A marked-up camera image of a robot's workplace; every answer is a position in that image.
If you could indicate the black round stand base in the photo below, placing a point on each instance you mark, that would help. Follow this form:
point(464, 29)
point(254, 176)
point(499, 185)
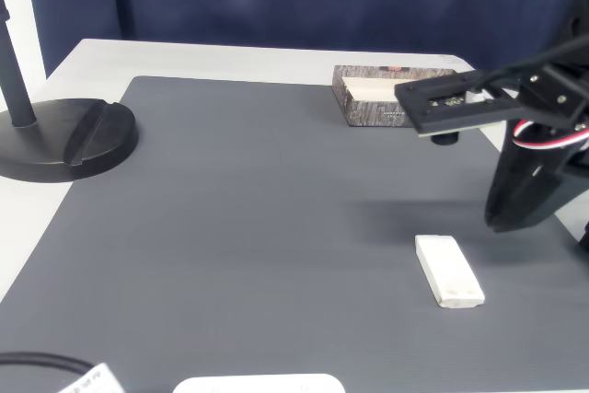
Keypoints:
point(55, 144)

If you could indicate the dark patterned cardboard tray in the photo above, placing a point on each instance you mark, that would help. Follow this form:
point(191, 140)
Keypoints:
point(368, 114)

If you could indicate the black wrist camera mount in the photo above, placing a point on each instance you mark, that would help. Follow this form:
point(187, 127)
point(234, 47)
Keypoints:
point(414, 103)

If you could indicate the white rectangular block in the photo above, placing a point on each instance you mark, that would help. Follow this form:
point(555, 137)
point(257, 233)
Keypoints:
point(448, 269)

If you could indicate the flat white device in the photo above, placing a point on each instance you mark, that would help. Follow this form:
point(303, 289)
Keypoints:
point(257, 384)

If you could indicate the grey table mat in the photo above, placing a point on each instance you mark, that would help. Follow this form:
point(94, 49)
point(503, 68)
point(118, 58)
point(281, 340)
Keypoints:
point(253, 227)

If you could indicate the white printed label tag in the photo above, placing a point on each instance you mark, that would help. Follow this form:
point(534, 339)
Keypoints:
point(96, 381)

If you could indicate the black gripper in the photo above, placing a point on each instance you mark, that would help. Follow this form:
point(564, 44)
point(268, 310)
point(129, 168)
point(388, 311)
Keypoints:
point(522, 181)

